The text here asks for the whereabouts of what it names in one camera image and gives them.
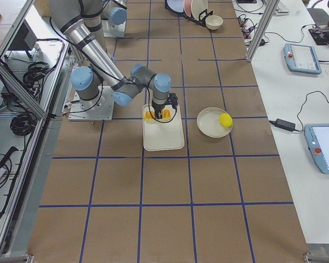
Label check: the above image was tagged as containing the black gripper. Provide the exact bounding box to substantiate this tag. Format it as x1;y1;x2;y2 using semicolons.
151;102;166;119

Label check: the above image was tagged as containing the orange striped bread roll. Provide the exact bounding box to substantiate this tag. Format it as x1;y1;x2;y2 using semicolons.
144;109;171;122

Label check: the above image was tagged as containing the blue plate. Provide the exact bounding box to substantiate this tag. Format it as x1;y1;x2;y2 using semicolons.
167;0;184;13

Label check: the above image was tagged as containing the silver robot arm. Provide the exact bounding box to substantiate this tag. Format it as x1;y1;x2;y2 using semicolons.
48;1;178;123
101;0;128;38

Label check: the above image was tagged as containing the pink plate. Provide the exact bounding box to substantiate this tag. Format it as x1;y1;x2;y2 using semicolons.
183;0;192;17

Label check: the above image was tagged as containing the cream white plate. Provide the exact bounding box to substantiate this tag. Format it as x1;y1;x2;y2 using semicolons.
191;0;208;21

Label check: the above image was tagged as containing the white rectangular tray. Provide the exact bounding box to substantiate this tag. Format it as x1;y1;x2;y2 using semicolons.
143;104;184;151

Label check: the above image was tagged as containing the white shallow bowl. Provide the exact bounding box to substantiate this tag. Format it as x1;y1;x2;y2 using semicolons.
197;107;233;138

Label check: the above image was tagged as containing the yellow lemon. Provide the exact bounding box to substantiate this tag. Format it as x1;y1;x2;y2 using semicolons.
219;113;233;128

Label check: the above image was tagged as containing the black dish rack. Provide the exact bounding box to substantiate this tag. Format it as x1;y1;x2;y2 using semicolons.
164;1;213;27

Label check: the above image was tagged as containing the small cream bowl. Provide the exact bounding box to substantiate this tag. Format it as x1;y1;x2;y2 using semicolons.
205;15;224;31

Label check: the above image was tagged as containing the black power brick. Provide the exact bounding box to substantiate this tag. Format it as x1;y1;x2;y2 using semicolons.
274;118;296;132

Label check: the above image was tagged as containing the upper teach pendant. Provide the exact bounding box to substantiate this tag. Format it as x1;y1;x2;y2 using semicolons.
283;43;322;75

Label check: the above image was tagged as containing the teach pendant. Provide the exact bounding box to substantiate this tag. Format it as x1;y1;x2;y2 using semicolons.
283;43;322;75
304;124;329;174

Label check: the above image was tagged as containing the lower teach pendant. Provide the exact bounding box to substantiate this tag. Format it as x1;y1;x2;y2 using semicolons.
304;124;329;174

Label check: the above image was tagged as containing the black cable bundle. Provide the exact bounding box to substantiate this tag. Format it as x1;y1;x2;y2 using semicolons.
10;61;55;138

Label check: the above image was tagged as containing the aluminium frame post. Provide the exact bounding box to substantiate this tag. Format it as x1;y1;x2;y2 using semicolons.
246;0;279;62

